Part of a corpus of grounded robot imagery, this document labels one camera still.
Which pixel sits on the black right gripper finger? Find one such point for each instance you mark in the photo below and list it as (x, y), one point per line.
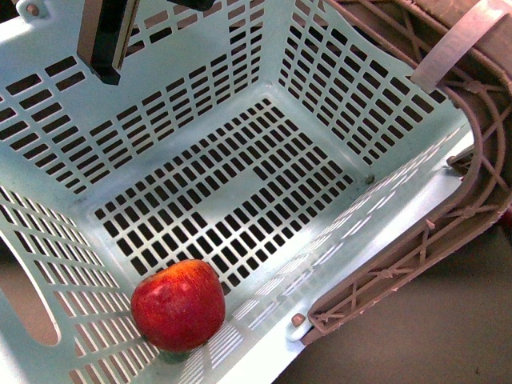
(104, 35)

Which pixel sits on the red yellow apple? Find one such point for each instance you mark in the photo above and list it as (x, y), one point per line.
(179, 308)

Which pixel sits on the brown basket handle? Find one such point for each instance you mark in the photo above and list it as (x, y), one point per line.
(441, 199)

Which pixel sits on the light teal plastic basket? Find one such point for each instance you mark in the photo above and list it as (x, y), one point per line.
(235, 136)

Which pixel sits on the white zip tie right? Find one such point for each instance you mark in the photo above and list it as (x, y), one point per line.
(459, 39)

